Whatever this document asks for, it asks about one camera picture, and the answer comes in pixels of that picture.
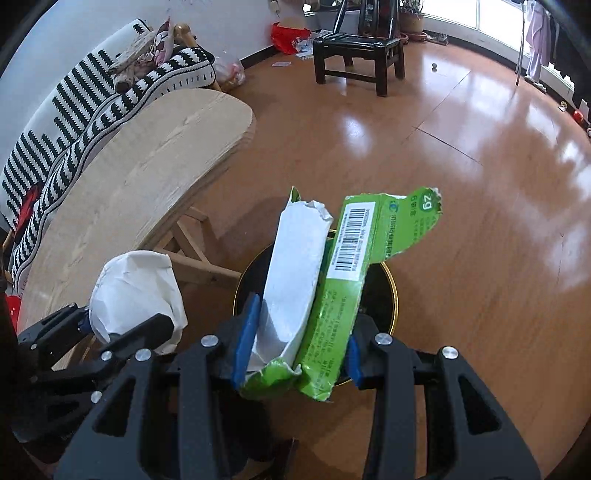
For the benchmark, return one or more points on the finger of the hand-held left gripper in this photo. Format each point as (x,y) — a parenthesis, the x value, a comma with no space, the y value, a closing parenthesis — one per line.
(143,334)
(60,330)

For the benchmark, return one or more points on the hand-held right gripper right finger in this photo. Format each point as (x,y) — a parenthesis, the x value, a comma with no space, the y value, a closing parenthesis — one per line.
(353,364)

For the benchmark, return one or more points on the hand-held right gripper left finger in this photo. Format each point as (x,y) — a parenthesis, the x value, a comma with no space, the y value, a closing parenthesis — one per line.
(244,339)

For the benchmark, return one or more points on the white packet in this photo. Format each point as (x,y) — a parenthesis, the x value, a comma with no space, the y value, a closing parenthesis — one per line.
(134,295)

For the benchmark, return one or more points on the black bin with gold rim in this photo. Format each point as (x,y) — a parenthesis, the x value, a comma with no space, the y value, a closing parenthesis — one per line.
(376,295)

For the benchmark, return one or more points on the green white long wrapper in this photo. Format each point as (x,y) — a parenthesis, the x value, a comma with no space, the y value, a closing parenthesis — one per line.
(341,258)

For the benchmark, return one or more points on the red bear-shaped chair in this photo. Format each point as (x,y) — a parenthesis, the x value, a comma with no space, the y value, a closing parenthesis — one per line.
(14,309)

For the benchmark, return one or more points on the red cushion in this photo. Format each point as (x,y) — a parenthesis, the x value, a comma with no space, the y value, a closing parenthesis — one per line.
(25,203)

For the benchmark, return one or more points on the black white striped sofa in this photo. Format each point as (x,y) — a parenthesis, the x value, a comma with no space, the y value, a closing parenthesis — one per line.
(92,101)

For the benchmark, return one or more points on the filled clear plastic bag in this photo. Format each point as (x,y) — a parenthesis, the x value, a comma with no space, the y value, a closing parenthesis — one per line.
(231,71)

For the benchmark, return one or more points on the pink printed pillow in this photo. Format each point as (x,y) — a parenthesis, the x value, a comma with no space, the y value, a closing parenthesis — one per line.
(164,39)

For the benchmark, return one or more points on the scattered white papers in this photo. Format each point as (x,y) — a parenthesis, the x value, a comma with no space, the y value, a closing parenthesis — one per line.
(314,44)

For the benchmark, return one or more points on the red bag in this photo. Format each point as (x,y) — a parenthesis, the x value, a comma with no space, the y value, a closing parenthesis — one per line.
(288,37)

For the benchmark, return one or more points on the black wooden chair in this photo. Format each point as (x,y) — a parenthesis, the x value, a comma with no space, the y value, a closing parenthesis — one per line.
(355,44)

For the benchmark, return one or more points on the brown flower pot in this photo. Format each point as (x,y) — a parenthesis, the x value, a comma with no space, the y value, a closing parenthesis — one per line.
(412,21)

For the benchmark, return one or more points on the lilac hanging clothes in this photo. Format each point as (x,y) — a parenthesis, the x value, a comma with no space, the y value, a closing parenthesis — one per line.
(538,41)

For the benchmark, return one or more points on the black hanging cloth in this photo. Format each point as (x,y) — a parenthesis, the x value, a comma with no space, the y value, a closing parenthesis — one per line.
(570,55)

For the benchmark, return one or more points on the wooden table frame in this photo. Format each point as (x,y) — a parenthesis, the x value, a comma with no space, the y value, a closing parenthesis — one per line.
(198,263)

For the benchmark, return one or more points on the wooden sofa frame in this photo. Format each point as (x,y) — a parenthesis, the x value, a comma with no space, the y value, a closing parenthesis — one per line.
(183,34)

